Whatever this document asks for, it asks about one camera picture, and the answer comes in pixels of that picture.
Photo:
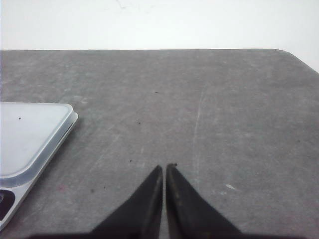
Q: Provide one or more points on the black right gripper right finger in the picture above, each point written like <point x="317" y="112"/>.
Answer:
<point x="188" y="213"/>

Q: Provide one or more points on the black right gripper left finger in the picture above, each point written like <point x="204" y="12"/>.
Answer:
<point x="141" y="213"/>

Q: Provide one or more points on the silver digital kitchen scale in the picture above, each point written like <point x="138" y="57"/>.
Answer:
<point x="30" y="134"/>

